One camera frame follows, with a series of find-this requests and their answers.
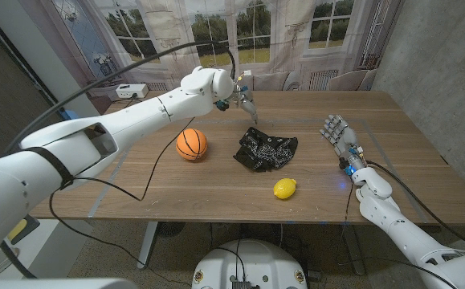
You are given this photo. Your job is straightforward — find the grey table leg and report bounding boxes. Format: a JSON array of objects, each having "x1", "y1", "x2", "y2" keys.
[{"x1": 340, "y1": 223, "x2": 366, "y2": 276}]

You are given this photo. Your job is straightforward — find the yellow black foot pedal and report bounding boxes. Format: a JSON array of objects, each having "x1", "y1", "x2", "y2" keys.
[{"x1": 6, "y1": 214, "x2": 40, "y2": 245}]

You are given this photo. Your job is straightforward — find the yellow toy lemon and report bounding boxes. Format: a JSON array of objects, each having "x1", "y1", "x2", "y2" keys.
[{"x1": 272, "y1": 177, "x2": 298, "y2": 201}]

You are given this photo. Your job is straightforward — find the black round fan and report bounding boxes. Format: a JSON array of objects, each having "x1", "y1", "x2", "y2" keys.
[{"x1": 157, "y1": 222, "x2": 186, "y2": 238}]

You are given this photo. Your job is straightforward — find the white floor platform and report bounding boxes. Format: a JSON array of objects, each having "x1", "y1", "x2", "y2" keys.
[{"x1": 6, "y1": 218, "x2": 93, "y2": 279}]

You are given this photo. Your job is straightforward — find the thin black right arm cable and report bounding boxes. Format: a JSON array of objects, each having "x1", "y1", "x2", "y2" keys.
[{"x1": 335, "y1": 180, "x2": 460, "y2": 289}]

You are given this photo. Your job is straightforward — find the black torso cable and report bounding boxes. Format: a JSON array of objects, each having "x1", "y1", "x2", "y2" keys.
[{"x1": 214, "y1": 239, "x2": 246, "y2": 282}]

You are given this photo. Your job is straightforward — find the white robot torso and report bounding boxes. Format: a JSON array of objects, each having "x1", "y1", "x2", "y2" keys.
[{"x1": 190, "y1": 239, "x2": 308, "y2": 289}]

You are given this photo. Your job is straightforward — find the orange toy basketball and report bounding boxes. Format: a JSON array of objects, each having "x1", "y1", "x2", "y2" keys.
[{"x1": 175, "y1": 128, "x2": 209, "y2": 162}]

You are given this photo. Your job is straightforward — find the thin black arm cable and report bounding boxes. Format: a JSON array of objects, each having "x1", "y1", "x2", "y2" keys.
[
  {"x1": 335, "y1": 180, "x2": 460, "y2": 289},
  {"x1": 48, "y1": 116, "x2": 196, "y2": 288}
]

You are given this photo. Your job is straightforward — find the white left shoulder cover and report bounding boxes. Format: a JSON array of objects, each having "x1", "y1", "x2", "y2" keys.
[{"x1": 0, "y1": 278, "x2": 137, "y2": 289}]

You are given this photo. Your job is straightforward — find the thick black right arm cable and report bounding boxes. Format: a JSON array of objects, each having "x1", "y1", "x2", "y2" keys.
[{"x1": 365, "y1": 160, "x2": 465, "y2": 252}]

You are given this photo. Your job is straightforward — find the black paisley bandana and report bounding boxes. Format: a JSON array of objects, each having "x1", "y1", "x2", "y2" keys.
[{"x1": 232, "y1": 127, "x2": 300, "y2": 173}]

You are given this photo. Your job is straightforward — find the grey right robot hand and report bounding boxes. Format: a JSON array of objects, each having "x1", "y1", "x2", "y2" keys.
[{"x1": 319, "y1": 114, "x2": 368, "y2": 176}]

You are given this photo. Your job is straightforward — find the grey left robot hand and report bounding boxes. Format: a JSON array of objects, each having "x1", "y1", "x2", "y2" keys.
[{"x1": 231, "y1": 84, "x2": 259, "y2": 125}]

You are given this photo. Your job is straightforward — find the white table leg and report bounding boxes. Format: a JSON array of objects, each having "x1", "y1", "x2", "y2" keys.
[{"x1": 137, "y1": 221, "x2": 159, "y2": 270}]

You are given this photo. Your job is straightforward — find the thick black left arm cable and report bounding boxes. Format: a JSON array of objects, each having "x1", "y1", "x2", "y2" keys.
[{"x1": 0, "y1": 39, "x2": 237, "y2": 280}]

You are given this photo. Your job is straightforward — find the printed window backdrop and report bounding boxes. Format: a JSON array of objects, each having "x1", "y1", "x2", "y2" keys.
[{"x1": 18, "y1": 0, "x2": 406, "y2": 92}]

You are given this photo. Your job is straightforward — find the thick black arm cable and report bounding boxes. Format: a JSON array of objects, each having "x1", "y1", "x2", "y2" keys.
[
  {"x1": 0, "y1": 39, "x2": 237, "y2": 280},
  {"x1": 365, "y1": 160, "x2": 465, "y2": 252}
]

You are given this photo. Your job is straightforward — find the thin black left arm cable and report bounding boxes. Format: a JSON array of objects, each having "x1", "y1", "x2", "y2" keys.
[{"x1": 48, "y1": 116, "x2": 196, "y2": 288}]

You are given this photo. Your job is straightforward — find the white power strip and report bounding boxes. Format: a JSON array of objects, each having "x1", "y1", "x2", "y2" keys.
[{"x1": 115, "y1": 83, "x2": 150, "y2": 100}]

